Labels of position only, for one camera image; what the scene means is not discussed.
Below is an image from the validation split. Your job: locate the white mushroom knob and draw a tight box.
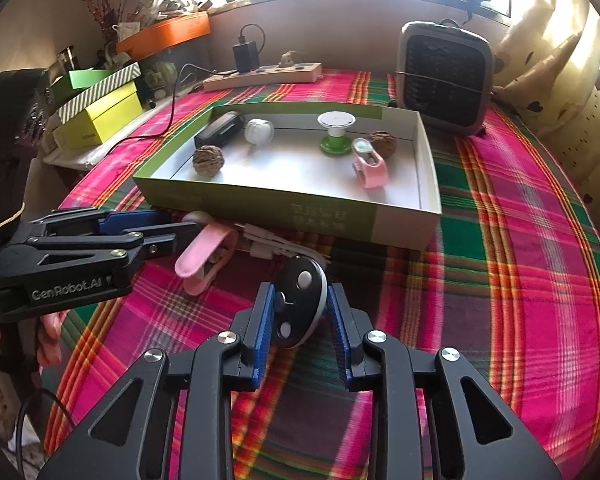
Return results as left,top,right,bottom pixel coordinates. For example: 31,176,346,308
182,211,214,226

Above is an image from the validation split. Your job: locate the long pink clip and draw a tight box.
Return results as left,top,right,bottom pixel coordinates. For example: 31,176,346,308
174,222,238,297

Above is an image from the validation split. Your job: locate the large brown walnut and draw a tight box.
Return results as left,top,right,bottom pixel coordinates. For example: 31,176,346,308
193,145,225,178

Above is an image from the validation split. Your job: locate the white usb cable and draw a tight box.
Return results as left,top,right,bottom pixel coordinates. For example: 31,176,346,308
234,223,330,269

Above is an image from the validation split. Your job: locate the black rectangular device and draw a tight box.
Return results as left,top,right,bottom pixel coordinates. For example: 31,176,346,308
194,112,244,148

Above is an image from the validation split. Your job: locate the small white jar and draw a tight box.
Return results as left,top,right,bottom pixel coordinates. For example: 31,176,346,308
244,118,275,146

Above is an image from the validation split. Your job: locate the black round button device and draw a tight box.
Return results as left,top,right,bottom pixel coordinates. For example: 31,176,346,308
272,256,327,349

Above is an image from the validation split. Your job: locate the green white spool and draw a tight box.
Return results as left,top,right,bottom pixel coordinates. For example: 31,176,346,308
317,110,356,156

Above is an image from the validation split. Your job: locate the short pink clip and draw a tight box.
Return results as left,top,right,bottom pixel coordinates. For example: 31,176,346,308
351,138,389,188

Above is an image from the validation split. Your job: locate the small brown walnut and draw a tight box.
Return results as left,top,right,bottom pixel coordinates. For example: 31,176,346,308
368,131,398,159

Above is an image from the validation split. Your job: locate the person's left hand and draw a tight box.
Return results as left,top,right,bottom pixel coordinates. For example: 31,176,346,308
0,311,68,372

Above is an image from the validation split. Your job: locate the white foam board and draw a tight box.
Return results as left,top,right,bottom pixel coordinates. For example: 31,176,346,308
40,84,171,171

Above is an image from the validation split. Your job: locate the yellow box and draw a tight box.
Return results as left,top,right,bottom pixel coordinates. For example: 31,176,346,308
53,81,143,151

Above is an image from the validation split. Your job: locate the striped green box lid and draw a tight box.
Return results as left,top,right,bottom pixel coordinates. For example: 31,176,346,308
52,62,140,125

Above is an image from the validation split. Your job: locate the plaid pink green tablecloth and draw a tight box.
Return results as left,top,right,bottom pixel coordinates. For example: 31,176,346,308
43,107,600,479

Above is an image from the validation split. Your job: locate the beige power strip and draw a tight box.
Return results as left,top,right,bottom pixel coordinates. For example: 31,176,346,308
202,63,323,91

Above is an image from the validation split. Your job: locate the black charger adapter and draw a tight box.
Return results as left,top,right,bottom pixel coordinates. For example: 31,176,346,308
233,40,260,74

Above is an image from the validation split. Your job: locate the orange tray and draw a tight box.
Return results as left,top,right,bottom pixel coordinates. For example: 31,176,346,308
116,12,211,62

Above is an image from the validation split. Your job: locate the green white cardboard tray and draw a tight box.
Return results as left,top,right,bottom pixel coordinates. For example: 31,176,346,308
133,102,442,250

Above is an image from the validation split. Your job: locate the grey black space heater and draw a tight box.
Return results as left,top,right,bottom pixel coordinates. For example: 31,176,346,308
394,20,494,136

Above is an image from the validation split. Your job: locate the cream heart curtain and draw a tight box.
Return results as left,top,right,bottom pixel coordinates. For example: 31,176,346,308
493,0,600,233

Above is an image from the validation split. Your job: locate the black charger cable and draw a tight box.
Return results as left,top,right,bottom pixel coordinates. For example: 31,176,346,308
101,23,268,158

